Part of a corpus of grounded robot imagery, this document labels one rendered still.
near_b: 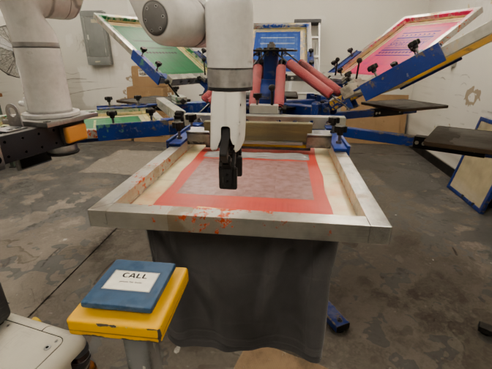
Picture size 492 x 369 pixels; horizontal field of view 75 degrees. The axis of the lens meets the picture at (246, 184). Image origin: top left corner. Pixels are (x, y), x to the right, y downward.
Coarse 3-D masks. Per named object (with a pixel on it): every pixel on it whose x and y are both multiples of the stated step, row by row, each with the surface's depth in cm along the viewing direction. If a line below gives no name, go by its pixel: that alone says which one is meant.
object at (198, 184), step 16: (208, 160) 105; (192, 176) 91; (208, 176) 91; (240, 176) 91; (176, 192) 80; (192, 192) 80; (208, 192) 80; (224, 192) 80; (240, 192) 80; (224, 208) 72
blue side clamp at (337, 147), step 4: (332, 136) 117; (336, 136) 117; (332, 140) 112; (336, 140) 112; (340, 140) 112; (344, 140) 108; (332, 144) 106; (336, 144) 106; (340, 144) 106; (344, 144) 106; (348, 144) 102; (332, 148) 104; (336, 148) 102; (340, 148) 102; (344, 148) 102; (348, 148) 101; (348, 152) 101; (348, 156) 102
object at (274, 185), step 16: (256, 160) 105; (272, 160) 105; (288, 160) 105; (304, 160) 105; (256, 176) 91; (272, 176) 91; (288, 176) 91; (304, 176) 91; (320, 176) 91; (256, 192) 80; (272, 192) 80; (288, 192) 80; (304, 192) 80; (320, 192) 80; (240, 208) 72; (256, 208) 72; (272, 208) 72; (288, 208) 72; (304, 208) 72; (320, 208) 72
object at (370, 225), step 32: (160, 160) 93; (128, 192) 72; (352, 192) 73; (96, 224) 64; (128, 224) 64; (160, 224) 63; (192, 224) 62; (224, 224) 61; (256, 224) 60; (288, 224) 59; (320, 224) 58; (352, 224) 58; (384, 224) 58
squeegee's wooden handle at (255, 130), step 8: (208, 120) 114; (208, 128) 114; (248, 128) 112; (256, 128) 112; (264, 128) 111; (272, 128) 111; (280, 128) 111; (288, 128) 110; (296, 128) 110; (304, 128) 110; (312, 128) 110; (248, 136) 113; (256, 136) 113; (264, 136) 112; (272, 136) 112; (280, 136) 112; (288, 136) 112; (296, 136) 111; (304, 136) 111; (304, 144) 112
